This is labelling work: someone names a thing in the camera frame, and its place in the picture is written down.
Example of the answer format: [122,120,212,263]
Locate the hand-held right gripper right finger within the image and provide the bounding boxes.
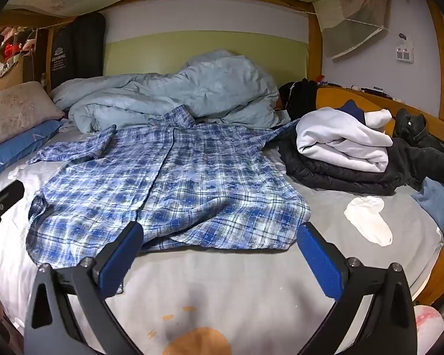
[297,222,418,355]

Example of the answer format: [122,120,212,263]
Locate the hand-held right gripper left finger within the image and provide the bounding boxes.
[24,221,145,355]

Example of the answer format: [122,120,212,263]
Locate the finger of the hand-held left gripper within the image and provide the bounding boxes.
[0,180,25,213]

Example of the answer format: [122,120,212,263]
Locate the blue plaid shirt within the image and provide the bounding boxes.
[25,105,311,263]

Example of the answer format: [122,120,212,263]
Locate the blue pillow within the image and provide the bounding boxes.
[0,119,63,183]

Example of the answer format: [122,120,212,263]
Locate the white sock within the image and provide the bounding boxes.
[344,197,393,246]

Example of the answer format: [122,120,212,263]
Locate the beige pillow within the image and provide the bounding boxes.
[0,81,65,152]

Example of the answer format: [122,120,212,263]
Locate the black puffer jacket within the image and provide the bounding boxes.
[277,126,408,196]

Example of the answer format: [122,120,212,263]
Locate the white and navy hoodie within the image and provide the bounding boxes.
[296,99,396,174]

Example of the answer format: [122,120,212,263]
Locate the pink and white cloth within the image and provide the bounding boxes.
[412,305,444,355]

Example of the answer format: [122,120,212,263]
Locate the blue denim cloth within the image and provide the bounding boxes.
[411,177,444,241]

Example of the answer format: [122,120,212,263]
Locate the cluttered wooden shelf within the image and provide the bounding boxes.
[0,26,49,89]

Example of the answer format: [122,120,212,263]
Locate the black pants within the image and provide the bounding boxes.
[392,108,444,193]

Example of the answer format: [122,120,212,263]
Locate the black bag by headboard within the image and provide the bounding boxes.
[50,13,107,91]

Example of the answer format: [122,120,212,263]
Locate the light blue duvet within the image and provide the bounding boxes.
[52,49,293,134]

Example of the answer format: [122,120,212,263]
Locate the pale hanging curtain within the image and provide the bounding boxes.
[313,0,400,60]

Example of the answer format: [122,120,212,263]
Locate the wooden bed frame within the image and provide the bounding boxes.
[0,0,444,306]

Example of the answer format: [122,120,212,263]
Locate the white wall socket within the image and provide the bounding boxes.
[392,33,415,63]

